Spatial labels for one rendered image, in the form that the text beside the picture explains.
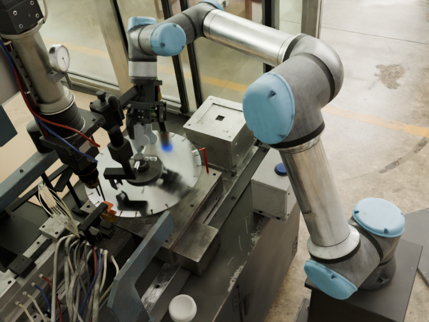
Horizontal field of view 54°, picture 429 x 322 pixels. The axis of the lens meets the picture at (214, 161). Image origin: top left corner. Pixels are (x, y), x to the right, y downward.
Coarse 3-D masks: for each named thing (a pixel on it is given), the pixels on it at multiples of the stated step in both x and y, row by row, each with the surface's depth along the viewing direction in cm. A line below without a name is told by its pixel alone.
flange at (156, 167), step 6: (150, 156) 121; (156, 156) 121; (132, 162) 120; (150, 162) 119; (156, 162) 119; (138, 168) 116; (144, 168) 116; (150, 168) 117; (156, 168) 117; (162, 168) 118; (138, 174) 116; (144, 174) 116; (150, 174) 116; (156, 174) 116; (132, 180) 115; (138, 180) 115; (144, 180) 115; (150, 180) 115
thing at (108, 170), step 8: (128, 160) 105; (112, 168) 109; (120, 168) 109; (128, 168) 106; (136, 168) 109; (104, 176) 109; (112, 176) 108; (120, 176) 108; (128, 176) 108; (136, 176) 108; (112, 184) 111
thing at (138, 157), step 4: (144, 148) 118; (140, 152) 117; (136, 156) 115; (140, 156) 115; (144, 156) 115; (136, 160) 114; (140, 160) 114; (144, 160) 116; (152, 160) 115; (136, 164) 113; (140, 164) 115; (144, 164) 116
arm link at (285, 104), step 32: (288, 64) 78; (320, 64) 77; (256, 96) 75; (288, 96) 73; (320, 96) 77; (256, 128) 79; (288, 128) 74; (320, 128) 78; (288, 160) 82; (320, 160) 82; (320, 192) 84; (320, 224) 87; (320, 256) 90; (352, 256) 89; (320, 288) 97; (352, 288) 91
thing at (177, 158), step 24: (168, 144) 125; (192, 144) 124; (168, 168) 118; (192, 168) 117; (96, 192) 115; (120, 192) 114; (144, 192) 113; (168, 192) 112; (120, 216) 108; (144, 216) 107
